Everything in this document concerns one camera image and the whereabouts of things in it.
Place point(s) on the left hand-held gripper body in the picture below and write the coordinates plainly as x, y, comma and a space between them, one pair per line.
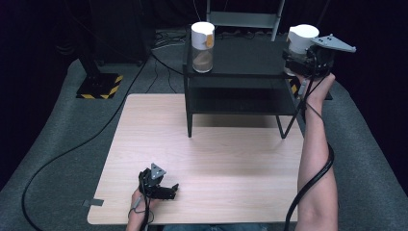
152, 179

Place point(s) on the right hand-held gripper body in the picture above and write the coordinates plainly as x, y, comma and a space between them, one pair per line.
322, 61

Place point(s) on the white-lidded glass jar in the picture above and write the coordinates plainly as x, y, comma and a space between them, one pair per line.
301, 38

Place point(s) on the black two-tier shelf rack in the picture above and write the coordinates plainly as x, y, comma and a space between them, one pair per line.
237, 61

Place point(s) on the white cup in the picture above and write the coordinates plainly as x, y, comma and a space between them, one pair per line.
202, 48

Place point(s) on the person's right hand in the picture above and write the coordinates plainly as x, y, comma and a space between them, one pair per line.
316, 88

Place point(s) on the person's left hand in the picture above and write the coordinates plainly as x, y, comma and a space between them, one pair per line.
139, 208

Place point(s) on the person's blue jeans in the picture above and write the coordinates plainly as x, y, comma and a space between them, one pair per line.
215, 228

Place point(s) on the grey tape piece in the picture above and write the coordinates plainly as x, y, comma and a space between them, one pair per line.
93, 202

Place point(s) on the black stand with striped base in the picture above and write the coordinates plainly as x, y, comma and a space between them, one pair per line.
97, 85

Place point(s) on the grey metal stand frame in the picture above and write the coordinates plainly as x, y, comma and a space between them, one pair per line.
245, 19

